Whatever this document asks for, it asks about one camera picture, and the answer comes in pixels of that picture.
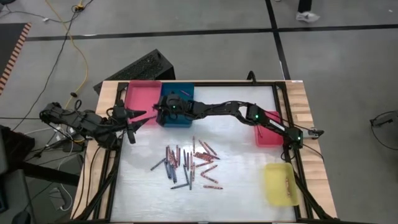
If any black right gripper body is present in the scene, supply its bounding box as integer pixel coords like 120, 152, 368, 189
157, 93, 191, 123

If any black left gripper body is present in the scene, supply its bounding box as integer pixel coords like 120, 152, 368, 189
108, 100, 137, 144

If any large pink plastic bin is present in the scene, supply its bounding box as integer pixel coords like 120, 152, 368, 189
124, 80, 163, 126

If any blue plastic bin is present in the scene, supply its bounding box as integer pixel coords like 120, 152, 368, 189
157, 82, 195, 128

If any black floor beam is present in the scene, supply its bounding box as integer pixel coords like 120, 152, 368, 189
21, 161, 80, 187

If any grey power adapter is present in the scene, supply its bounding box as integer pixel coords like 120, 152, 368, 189
49, 187, 68, 210

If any small red plastic bin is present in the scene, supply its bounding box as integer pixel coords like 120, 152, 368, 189
254, 111, 285, 147

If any dark fabric bundle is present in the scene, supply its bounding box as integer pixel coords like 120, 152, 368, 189
0, 124, 35, 164

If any yellow plastic bin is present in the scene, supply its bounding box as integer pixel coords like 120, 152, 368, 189
263, 162, 300, 207

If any black mat orange striped edge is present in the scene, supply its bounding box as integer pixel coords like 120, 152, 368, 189
0, 22, 33, 96

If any person's leg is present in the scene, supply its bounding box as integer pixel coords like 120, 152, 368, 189
296, 0, 321, 24

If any grey floor device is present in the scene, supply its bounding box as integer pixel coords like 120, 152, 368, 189
370, 111, 398, 128

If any yellow floor cable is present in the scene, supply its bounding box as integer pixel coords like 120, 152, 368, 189
45, 0, 90, 113

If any black metal table frame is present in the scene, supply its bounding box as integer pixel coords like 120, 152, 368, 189
74, 80, 336, 224

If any long black floor cable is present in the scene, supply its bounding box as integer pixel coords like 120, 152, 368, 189
11, 0, 96, 131

